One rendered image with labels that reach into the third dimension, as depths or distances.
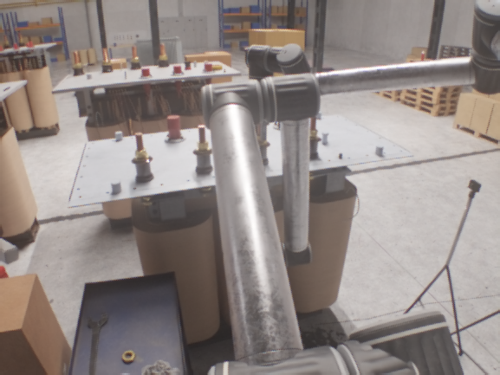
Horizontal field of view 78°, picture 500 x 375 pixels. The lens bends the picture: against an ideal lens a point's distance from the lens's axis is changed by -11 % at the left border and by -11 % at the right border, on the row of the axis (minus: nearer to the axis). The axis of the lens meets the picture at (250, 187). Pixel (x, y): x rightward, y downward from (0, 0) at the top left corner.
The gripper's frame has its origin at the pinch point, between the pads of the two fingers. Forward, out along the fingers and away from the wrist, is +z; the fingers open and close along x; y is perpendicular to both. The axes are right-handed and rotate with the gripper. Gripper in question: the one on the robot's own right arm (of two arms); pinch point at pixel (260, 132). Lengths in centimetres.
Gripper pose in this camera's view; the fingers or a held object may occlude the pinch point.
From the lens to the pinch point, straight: 159.2
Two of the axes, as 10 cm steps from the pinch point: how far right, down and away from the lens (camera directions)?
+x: -2.7, -4.5, 8.5
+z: 0.0, 8.8, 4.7
